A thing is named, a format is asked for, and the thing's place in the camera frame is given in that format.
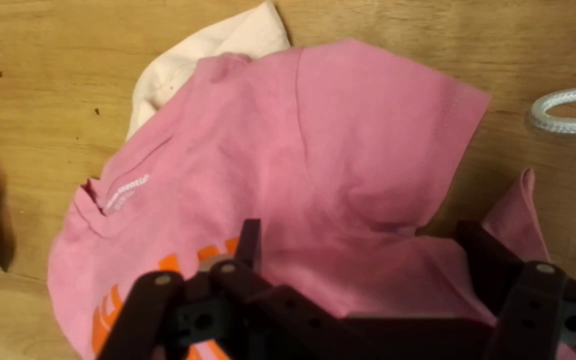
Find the light peach shirt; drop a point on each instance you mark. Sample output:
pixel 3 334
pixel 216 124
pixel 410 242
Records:
pixel 253 34

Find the pink cloth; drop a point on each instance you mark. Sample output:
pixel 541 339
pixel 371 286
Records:
pixel 341 151

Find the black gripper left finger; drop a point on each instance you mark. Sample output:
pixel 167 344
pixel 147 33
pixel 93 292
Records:
pixel 230 305

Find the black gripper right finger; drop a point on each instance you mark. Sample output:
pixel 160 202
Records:
pixel 532 300

